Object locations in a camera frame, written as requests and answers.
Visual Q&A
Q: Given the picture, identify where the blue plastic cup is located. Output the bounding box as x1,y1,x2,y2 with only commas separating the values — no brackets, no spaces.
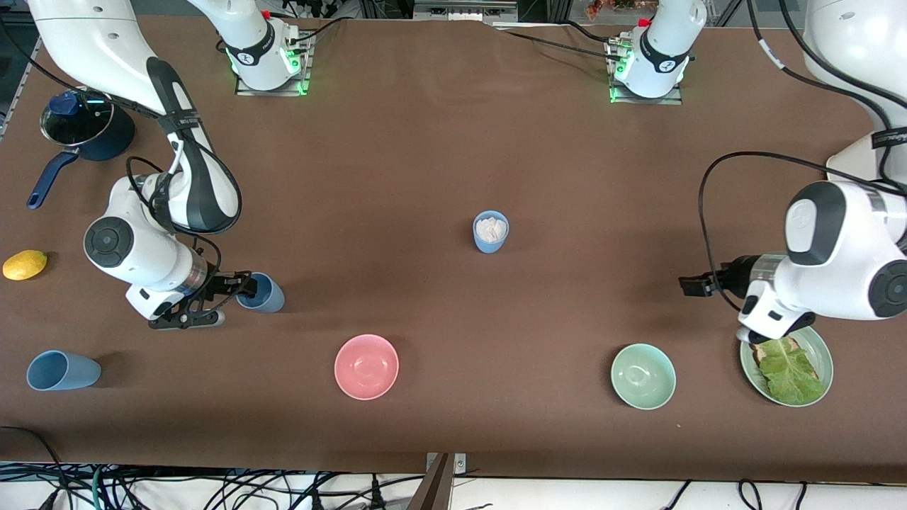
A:
235,272,286,314
26,350,102,392

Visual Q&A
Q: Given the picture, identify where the metal table clamp bracket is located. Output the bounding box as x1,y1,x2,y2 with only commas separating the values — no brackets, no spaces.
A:
407,452,468,510

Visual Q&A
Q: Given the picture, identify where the blue cup holding tissue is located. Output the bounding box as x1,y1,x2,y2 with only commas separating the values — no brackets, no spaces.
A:
473,210,510,254

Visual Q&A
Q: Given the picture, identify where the black cable across table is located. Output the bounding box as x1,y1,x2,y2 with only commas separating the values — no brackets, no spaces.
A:
495,20,626,63

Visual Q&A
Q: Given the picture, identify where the yellow lemon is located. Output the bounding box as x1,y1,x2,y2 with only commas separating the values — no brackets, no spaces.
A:
2,249,48,281

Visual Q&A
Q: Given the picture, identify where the mint green bowl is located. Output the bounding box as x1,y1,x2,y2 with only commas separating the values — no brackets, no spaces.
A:
610,343,677,411

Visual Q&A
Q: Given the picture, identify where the black cable at right base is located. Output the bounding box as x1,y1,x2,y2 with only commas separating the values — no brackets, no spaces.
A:
286,17,351,45

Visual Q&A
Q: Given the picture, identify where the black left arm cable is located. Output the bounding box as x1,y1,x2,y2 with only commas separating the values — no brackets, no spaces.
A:
697,150,907,314

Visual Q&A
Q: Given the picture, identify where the aluminium table edge rail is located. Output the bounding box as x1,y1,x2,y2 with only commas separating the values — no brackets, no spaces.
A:
0,35,45,140

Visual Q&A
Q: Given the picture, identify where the pink bowl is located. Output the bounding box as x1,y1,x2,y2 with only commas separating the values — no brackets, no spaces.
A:
334,334,400,401

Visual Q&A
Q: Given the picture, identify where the black looped floor cable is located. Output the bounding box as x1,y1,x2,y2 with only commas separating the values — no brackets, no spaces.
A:
0,425,72,510

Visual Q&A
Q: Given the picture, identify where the dark blue saucepan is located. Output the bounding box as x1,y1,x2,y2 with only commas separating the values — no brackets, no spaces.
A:
27,86,135,210

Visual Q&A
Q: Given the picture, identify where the green lettuce leaf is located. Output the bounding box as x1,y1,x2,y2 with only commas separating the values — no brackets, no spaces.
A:
758,336,826,404

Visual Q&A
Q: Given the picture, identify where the glass lid with blue knob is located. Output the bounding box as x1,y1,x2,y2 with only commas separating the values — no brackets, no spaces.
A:
40,89,115,147

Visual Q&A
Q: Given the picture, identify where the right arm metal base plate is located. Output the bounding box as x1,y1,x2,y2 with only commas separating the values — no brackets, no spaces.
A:
235,30,313,97

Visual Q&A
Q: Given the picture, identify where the toast slice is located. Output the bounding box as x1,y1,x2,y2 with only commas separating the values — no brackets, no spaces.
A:
749,341,819,383

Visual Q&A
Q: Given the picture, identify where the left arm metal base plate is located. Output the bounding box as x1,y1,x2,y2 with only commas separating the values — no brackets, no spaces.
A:
607,37,685,106

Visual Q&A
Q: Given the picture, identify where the green plate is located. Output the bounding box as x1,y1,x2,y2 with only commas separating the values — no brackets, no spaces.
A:
739,324,834,408

